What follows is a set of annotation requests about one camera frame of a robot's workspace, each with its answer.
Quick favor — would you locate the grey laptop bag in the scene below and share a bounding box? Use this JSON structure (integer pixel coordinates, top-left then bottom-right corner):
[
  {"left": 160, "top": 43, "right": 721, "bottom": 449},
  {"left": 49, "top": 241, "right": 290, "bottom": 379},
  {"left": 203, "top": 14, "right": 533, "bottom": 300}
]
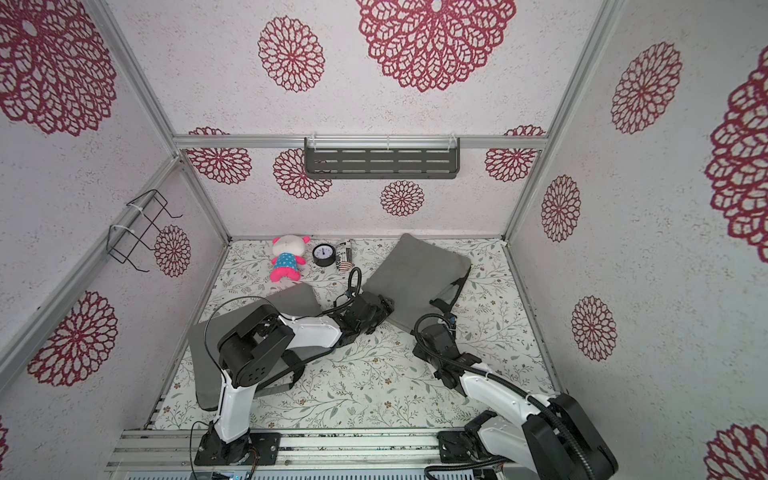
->
[
  {"left": 187, "top": 283, "right": 331, "bottom": 412},
  {"left": 363, "top": 234, "right": 472, "bottom": 332}
]

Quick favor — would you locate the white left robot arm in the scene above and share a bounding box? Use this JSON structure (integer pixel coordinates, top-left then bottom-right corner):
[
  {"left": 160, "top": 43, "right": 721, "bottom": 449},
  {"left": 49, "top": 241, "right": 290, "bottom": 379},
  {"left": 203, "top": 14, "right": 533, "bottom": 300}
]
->
[{"left": 190, "top": 292, "right": 394, "bottom": 467}]

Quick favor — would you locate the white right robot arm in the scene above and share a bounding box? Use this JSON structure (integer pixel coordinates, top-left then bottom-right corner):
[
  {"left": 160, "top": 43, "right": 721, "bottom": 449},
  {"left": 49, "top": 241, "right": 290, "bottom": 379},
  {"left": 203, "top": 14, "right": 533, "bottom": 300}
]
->
[{"left": 413, "top": 323, "right": 619, "bottom": 479}]

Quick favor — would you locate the flag patterned can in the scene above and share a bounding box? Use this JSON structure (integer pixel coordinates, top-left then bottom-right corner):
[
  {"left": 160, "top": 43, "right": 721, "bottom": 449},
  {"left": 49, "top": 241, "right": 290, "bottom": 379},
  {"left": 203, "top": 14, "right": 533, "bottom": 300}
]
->
[{"left": 335, "top": 239, "right": 355, "bottom": 273}]

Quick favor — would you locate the black round gauge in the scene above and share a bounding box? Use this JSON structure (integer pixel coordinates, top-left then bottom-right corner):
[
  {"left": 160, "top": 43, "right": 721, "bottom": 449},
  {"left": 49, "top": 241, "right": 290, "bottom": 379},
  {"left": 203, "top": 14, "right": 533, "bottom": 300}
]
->
[{"left": 312, "top": 243, "right": 337, "bottom": 268}]

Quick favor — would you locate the pink white plush toy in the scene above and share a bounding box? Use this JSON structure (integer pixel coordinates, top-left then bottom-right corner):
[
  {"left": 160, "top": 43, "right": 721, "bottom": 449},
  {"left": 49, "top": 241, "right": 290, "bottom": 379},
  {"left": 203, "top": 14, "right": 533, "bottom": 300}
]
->
[{"left": 270, "top": 234, "right": 311, "bottom": 283}]

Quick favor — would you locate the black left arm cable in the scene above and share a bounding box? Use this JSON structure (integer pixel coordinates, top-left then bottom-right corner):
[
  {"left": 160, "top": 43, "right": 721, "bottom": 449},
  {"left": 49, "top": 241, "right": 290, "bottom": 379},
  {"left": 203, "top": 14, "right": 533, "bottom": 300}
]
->
[{"left": 188, "top": 266, "right": 364, "bottom": 480}]

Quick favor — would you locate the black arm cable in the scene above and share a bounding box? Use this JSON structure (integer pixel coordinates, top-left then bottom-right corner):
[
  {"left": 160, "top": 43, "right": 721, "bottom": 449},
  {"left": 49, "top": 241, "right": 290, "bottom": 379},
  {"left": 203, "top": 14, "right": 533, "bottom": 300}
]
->
[
  {"left": 188, "top": 266, "right": 364, "bottom": 480},
  {"left": 411, "top": 311, "right": 598, "bottom": 480}
]

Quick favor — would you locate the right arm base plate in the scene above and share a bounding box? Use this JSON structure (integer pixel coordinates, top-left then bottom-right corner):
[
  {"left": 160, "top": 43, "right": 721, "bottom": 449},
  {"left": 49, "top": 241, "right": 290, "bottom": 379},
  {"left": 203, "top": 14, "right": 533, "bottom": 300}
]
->
[{"left": 437, "top": 430, "right": 489, "bottom": 464}]

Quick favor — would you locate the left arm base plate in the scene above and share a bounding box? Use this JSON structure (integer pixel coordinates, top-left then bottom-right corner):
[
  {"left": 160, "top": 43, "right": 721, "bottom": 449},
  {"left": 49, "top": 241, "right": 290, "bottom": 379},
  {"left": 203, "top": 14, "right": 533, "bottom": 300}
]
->
[{"left": 244, "top": 432, "right": 282, "bottom": 467}]

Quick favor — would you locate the dark grey wall shelf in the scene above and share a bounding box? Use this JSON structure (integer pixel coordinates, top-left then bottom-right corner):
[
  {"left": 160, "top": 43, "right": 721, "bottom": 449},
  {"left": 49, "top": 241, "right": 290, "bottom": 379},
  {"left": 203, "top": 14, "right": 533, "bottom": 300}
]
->
[{"left": 304, "top": 137, "right": 461, "bottom": 180}]

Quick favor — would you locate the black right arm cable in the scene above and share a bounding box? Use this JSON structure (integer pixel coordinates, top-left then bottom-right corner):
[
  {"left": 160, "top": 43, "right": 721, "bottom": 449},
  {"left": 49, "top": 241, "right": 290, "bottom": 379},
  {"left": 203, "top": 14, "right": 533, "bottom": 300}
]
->
[{"left": 411, "top": 311, "right": 598, "bottom": 480}]

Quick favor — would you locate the black wire wall rack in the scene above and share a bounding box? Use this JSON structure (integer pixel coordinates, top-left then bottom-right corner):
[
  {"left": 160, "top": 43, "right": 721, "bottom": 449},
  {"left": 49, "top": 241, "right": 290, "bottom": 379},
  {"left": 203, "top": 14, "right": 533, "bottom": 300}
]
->
[{"left": 105, "top": 189, "right": 183, "bottom": 273}]

